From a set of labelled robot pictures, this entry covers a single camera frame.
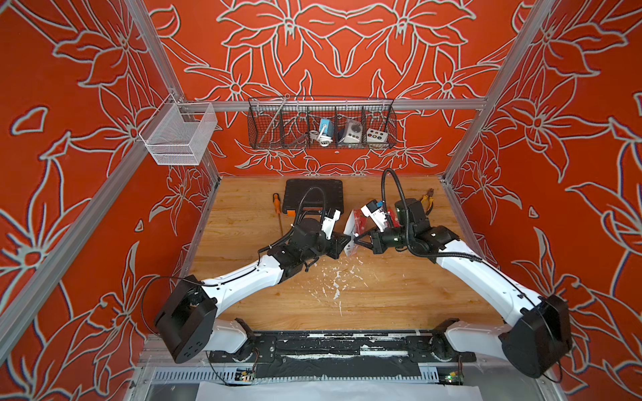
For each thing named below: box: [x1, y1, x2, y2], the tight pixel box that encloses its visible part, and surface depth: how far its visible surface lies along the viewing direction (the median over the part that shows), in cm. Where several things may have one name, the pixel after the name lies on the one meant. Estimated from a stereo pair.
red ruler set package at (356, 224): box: [343, 208, 369, 257], surface depth 78 cm
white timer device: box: [342, 119, 363, 145], surface depth 92 cm
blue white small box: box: [318, 118, 335, 138], surface depth 85 cm
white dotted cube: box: [366, 127, 388, 147], surface depth 96 cm
